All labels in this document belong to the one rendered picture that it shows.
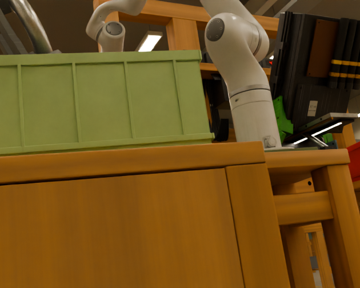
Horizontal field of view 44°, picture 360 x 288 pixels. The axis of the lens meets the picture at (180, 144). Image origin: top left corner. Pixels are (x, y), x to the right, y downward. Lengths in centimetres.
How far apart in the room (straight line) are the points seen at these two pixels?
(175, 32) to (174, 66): 164
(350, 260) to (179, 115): 63
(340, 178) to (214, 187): 60
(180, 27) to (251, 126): 126
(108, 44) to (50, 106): 106
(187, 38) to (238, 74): 114
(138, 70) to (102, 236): 27
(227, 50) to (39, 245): 83
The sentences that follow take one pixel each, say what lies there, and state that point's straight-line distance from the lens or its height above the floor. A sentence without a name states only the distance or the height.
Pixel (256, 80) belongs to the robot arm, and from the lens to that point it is 127.
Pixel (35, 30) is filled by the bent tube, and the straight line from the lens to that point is 85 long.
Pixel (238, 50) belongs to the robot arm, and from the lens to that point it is 127.
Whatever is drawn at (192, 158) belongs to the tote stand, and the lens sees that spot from 66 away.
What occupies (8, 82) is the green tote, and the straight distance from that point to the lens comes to 72.
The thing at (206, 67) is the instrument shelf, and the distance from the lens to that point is 221.
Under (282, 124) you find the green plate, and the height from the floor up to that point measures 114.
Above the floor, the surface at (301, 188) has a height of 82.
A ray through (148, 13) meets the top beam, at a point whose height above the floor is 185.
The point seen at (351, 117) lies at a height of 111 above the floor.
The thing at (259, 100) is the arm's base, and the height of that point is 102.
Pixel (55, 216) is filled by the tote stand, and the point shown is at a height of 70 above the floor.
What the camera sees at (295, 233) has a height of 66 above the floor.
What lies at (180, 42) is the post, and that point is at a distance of 236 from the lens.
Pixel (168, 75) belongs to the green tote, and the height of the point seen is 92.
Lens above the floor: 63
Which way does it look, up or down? 15 degrees up
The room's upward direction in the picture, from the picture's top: 8 degrees counter-clockwise
